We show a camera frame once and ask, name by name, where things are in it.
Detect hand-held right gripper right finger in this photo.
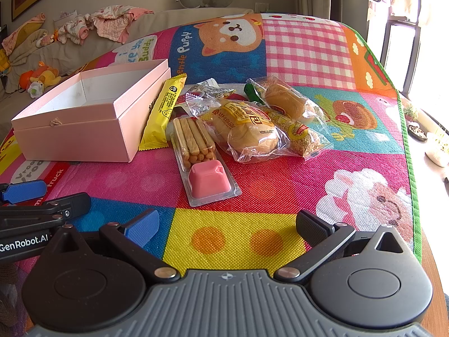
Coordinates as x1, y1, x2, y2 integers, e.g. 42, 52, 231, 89
274, 209, 414, 285

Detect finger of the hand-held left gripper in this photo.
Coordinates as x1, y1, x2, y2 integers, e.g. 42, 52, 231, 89
0, 180, 48, 205
0, 192, 92, 233

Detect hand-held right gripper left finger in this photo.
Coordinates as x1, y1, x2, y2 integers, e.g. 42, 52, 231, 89
40, 208, 181, 285

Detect pink cardboard box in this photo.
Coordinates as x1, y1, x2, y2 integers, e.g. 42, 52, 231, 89
11, 58, 172, 163

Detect yellow biscuit packet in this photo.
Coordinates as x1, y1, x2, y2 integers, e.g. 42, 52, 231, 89
171, 117, 242, 208

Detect sesame bar packet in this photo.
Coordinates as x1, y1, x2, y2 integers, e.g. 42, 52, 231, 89
260, 107, 332, 160

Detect bun packet red yellow label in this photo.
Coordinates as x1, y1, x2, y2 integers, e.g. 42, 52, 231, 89
186, 95, 292, 164

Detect yellow snack bar packet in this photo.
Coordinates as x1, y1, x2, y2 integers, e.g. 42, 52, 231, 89
138, 73, 187, 151

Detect clear plain bun packet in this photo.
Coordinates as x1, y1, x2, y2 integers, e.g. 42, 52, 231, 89
246, 76, 327, 127

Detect green snack packet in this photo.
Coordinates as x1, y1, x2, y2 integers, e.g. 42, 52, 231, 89
244, 83, 264, 104

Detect silver clear small packet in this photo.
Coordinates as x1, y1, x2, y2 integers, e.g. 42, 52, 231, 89
186, 78, 235, 103

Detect white green plush toy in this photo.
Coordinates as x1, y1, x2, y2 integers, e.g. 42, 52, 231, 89
27, 80, 45, 99

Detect orange yellow plush toy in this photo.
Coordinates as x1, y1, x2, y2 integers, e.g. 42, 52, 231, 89
19, 62, 61, 88

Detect beige cloth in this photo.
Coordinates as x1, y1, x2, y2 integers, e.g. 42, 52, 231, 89
8, 30, 53, 92

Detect dark plant pot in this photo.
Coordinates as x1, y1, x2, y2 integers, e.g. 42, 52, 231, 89
407, 122, 428, 143

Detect white plant pot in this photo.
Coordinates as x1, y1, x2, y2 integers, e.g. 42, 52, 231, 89
424, 131, 449, 168

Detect small doll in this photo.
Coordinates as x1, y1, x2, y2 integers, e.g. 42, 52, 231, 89
36, 31, 59, 49

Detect small potted plant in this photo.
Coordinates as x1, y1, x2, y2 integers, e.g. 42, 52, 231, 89
403, 104, 420, 122

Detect yellow pink cloth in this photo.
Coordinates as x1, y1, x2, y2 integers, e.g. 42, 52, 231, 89
2, 13, 46, 56

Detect white pink baby clothes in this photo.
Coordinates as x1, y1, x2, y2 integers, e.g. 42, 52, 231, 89
56, 14, 90, 45

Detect colourful cartoon play mat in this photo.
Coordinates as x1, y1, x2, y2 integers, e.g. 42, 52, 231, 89
0, 13, 423, 278

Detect dark window frame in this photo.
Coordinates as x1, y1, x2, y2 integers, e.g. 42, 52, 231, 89
381, 17, 422, 94

